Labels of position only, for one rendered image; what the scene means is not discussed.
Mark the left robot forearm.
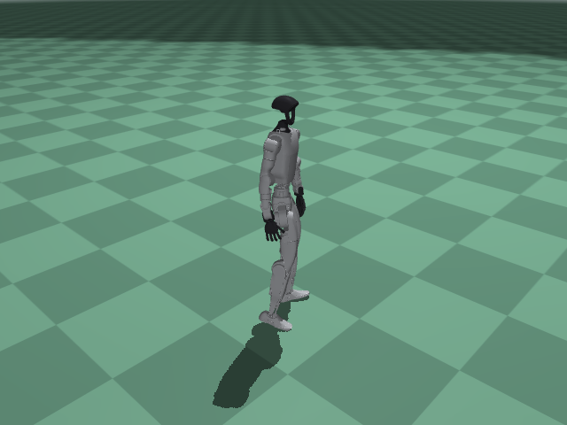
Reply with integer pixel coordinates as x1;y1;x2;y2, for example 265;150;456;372
291;165;304;194

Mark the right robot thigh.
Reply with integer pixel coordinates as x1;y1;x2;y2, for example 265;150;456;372
272;205;299;274

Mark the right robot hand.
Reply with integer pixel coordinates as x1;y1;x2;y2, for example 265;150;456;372
262;210;284;242

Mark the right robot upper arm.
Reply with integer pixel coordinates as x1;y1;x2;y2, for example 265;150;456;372
260;135;282;186

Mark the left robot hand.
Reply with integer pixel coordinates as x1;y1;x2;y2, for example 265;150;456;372
294;187;306;217

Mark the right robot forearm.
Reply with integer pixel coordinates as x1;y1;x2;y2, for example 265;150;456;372
259;175;272;220

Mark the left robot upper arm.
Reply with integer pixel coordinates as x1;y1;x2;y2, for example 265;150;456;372
294;128;301;169

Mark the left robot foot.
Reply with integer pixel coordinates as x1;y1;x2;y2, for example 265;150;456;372
280;289;309;303

